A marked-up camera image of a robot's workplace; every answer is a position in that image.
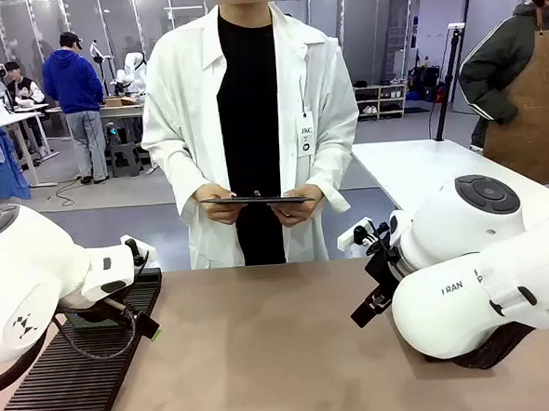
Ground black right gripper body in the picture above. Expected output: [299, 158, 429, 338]
[363, 241, 405, 299]

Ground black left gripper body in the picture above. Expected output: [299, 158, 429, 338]
[68, 301, 125, 327]

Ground black clipboard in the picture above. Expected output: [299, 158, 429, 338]
[197, 186, 316, 211]

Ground person's left forearm white sleeve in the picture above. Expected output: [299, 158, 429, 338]
[303, 115, 367, 216]

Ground person's right forearm white sleeve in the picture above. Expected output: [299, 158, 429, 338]
[141, 125, 216, 215]

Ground black slotted PCB rack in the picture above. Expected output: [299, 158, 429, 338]
[0, 266, 171, 411]

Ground person's left hand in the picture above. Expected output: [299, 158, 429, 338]
[266, 183, 327, 231]

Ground person's right hand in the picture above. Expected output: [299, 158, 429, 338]
[192, 180, 249, 228]

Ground white side table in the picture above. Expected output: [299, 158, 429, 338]
[350, 131, 549, 221]

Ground white name badge tag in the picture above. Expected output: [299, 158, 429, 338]
[294, 110, 317, 160]

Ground grey plastic step stool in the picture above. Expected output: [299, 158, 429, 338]
[108, 140, 143, 180]

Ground wooden low shelf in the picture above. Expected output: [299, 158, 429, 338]
[353, 82, 410, 122]

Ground black equipment bags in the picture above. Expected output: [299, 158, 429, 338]
[407, 54, 447, 105]

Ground black pole stand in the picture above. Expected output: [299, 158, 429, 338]
[427, 22, 473, 142]

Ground person in white lab coat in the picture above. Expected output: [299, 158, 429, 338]
[133, 0, 369, 273]

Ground grey workbench desk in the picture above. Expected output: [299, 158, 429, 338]
[46, 99, 152, 183]

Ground white desk with thin legs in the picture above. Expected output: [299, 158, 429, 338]
[0, 101, 63, 192]

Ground brown cardboard box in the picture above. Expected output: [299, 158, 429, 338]
[103, 94, 140, 110]

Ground person in brown apron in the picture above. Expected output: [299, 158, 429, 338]
[453, 0, 549, 191]

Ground man in blue hoodie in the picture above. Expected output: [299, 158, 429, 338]
[39, 29, 112, 189]

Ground seated person in varsity jacket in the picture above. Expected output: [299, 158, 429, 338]
[1, 59, 47, 110]

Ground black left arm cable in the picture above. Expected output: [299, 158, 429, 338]
[52, 310, 141, 364]

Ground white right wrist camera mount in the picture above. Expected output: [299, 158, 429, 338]
[335, 215, 391, 255]

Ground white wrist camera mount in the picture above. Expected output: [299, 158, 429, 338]
[119, 232, 160, 269]
[335, 215, 391, 255]

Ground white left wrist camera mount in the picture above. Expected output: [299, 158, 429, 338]
[119, 232, 160, 269]

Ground black floor cable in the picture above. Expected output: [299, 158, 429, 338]
[52, 176, 90, 206]

